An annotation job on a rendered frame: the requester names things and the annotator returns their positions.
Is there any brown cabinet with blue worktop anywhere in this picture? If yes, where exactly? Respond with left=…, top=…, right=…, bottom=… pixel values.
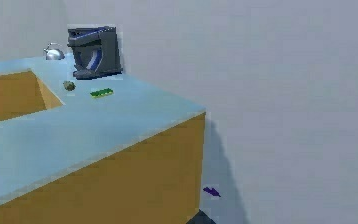
left=0, top=53, right=207, bottom=224

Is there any green flat sponge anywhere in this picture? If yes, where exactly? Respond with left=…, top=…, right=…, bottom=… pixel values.
left=89, top=87, right=115, bottom=99

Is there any small purple object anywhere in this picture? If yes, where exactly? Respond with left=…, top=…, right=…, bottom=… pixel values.
left=202, top=186, right=222, bottom=198

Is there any dark grey coffee machine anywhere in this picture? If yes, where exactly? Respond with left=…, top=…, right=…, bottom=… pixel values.
left=66, top=25, right=124, bottom=80

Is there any brown-green round lump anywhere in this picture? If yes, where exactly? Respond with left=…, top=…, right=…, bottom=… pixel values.
left=63, top=80, right=77, bottom=92

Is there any silver kettle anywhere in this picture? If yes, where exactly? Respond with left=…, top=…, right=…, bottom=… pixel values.
left=42, top=42, right=66, bottom=61

